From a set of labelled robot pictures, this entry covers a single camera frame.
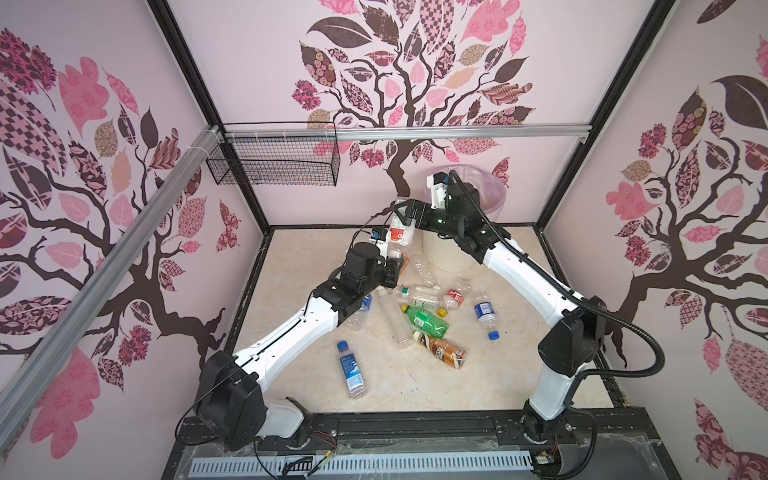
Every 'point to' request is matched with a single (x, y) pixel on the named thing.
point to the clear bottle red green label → (400, 232)
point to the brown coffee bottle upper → (406, 262)
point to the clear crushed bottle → (426, 275)
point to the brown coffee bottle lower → (442, 349)
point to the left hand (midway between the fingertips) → (396, 263)
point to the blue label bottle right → (485, 314)
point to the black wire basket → (277, 153)
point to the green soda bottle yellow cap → (426, 321)
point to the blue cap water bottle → (353, 376)
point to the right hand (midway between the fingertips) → (405, 205)
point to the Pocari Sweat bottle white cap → (366, 303)
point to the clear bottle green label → (420, 296)
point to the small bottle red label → (454, 297)
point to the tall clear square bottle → (395, 320)
